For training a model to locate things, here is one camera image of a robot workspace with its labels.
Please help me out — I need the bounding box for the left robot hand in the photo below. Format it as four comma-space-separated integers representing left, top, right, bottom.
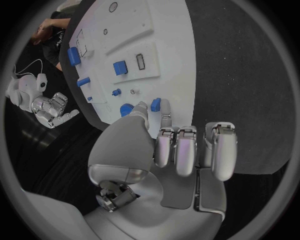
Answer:
82, 98, 239, 240

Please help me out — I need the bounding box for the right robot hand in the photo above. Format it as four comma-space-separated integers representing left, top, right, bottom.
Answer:
31, 91, 81, 129

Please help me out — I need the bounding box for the blue gear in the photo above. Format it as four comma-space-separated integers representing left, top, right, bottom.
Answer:
119, 103, 136, 118

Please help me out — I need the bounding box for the blue cylinder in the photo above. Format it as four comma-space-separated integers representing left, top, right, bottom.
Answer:
76, 76, 92, 88

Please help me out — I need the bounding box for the blue plug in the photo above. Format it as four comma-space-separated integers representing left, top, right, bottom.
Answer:
150, 97, 162, 113
112, 60, 129, 76

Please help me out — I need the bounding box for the large blue block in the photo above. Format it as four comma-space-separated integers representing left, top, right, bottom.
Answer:
66, 46, 82, 67

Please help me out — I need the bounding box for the white task board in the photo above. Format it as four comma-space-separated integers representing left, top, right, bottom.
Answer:
68, 0, 197, 141

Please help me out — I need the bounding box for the person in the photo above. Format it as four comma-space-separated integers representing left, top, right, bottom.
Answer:
30, 11, 73, 72

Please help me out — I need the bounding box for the white cable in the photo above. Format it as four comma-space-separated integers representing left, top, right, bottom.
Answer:
12, 58, 45, 76

